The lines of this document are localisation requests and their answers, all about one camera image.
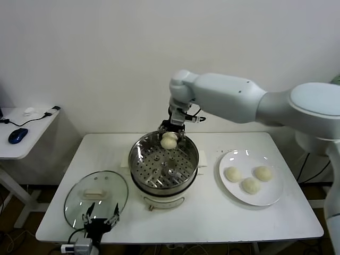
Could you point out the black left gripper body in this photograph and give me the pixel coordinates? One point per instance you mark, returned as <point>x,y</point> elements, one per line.
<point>97,225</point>

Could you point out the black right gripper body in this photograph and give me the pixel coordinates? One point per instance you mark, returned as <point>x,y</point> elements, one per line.
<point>172,127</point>

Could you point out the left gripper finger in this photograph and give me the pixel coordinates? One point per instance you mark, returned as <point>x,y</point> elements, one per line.
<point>114,217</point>
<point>87,216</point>

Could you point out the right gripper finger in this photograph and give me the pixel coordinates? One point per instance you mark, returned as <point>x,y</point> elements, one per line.
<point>161,134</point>
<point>183,137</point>

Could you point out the white steamed baozi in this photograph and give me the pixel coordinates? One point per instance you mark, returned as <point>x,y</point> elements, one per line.
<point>233,174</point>
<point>167,143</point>
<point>250,186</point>
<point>263,174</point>

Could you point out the round glass pot lid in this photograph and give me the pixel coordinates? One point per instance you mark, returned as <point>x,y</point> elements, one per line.
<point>79,186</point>

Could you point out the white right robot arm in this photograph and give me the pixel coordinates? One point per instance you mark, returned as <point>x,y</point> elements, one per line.
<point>225,93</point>

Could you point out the stainless steel steamer basket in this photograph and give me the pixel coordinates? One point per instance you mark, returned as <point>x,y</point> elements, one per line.
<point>180,183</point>

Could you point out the white round plate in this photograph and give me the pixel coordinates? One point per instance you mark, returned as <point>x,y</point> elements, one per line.
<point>231,159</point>

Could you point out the white side desk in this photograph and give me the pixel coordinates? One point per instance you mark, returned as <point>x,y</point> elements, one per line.
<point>32,132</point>

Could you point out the blue computer mouse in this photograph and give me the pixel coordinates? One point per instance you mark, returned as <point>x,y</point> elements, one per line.
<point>18,136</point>

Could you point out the small white crumpled object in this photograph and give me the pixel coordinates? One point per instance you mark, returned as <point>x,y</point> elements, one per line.
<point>29,111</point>

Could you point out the dark monitor edge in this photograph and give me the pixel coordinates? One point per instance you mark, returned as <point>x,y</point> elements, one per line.
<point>1,106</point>

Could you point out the pale green appliance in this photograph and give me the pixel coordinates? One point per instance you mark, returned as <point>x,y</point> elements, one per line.
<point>336,79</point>

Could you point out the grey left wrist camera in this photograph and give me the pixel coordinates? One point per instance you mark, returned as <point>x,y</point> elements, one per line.
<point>82,245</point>

